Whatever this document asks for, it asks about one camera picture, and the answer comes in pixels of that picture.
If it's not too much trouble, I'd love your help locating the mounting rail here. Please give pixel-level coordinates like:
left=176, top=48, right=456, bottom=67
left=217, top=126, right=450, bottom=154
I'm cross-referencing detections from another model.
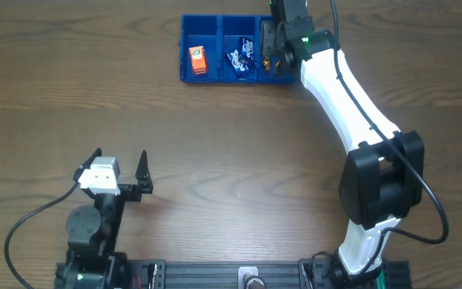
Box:
left=54, top=259, right=411, bottom=289

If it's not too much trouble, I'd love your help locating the blue tray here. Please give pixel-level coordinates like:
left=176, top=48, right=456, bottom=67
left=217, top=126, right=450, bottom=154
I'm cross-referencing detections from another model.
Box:
left=180, top=14, right=297, bottom=85

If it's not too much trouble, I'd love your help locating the black cable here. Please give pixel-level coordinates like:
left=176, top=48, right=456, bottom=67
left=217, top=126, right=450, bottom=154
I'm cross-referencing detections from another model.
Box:
left=3, top=181, right=81, bottom=289
left=328, top=0, right=451, bottom=278

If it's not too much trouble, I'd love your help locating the orange candy box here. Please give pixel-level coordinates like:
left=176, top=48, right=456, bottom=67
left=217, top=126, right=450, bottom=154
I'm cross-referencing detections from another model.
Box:
left=188, top=45, right=209, bottom=76

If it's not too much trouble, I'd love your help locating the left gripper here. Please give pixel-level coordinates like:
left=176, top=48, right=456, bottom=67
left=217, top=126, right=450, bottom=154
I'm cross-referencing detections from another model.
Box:
left=73, top=147, right=155, bottom=203

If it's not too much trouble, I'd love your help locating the blue candy pack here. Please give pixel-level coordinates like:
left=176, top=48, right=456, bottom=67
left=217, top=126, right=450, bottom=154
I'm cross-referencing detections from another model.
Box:
left=224, top=48, right=252, bottom=79
left=237, top=36, right=255, bottom=67

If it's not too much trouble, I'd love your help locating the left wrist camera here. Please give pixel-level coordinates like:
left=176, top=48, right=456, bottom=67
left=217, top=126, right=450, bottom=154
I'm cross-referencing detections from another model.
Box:
left=78, top=156, right=121, bottom=197

